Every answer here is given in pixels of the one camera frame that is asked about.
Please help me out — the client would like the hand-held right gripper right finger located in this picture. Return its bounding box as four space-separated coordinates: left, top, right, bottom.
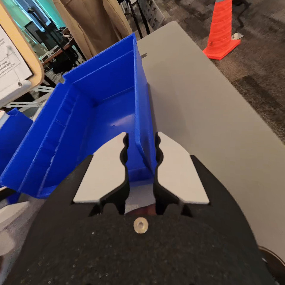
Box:
153 132 210 215

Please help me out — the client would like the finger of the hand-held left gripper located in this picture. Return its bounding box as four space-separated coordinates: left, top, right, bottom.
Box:
0 188 32 257

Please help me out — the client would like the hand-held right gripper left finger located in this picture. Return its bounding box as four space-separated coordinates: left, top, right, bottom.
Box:
73 132 130 215

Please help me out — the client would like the blue plastic bin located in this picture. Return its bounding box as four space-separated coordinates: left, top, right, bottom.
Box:
0 33 157 200
0 108 34 174

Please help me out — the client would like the round black desk control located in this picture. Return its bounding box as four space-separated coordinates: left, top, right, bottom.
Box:
258 245 285 278

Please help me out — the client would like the small wooden side desk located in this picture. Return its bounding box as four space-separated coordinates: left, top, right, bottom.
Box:
41 42 77 67

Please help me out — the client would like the instruction sheet on tablet stand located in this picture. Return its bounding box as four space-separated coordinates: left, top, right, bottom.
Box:
0 0 55 108

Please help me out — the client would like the printed instruction sheet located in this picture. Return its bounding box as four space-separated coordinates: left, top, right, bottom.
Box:
0 24 34 95

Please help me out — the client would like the orange traffic cone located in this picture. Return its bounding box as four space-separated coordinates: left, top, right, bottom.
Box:
202 0 242 61

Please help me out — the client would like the beige hanging coat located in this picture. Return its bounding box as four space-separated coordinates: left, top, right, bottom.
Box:
53 0 134 60

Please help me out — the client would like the white printed poster panel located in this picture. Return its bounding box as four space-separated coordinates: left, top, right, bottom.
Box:
144 0 166 29

